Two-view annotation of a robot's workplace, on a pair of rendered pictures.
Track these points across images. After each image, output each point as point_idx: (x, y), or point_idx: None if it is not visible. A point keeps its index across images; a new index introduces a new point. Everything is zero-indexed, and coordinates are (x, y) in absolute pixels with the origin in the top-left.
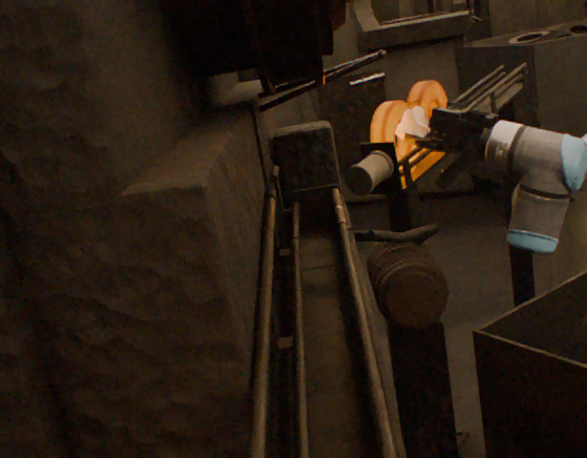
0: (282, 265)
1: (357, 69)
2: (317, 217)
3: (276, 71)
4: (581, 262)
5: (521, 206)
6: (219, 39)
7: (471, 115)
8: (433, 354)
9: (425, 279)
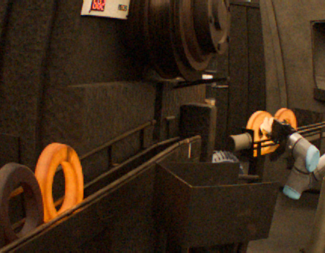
0: None
1: (217, 81)
2: None
3: (163, 68)
4: (322, 214)
5: (290, 175)
6: (142, 52)
7: (287, 127)
8: None
9: None
